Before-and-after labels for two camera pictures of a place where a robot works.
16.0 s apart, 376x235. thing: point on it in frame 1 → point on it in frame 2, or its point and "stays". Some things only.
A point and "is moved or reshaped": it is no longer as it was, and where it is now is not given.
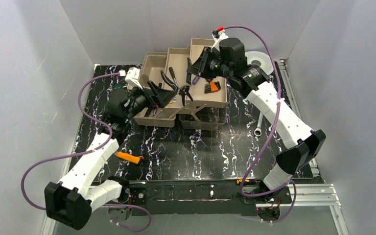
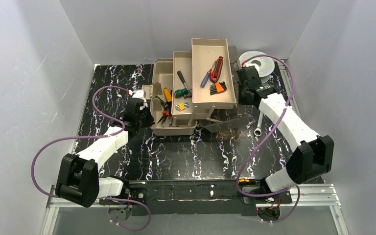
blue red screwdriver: (197, 79) → (206, 79)
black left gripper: (152, 96) → (148, 114)
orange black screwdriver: (247, 181) stays
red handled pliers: (174, 85) → (167, 111)
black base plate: (200, 198) stays
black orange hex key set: (212, 86) is moved or reshaped
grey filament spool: (257, 58) stays
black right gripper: (204, 61) → (242, 89)
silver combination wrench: (259, 123) stays
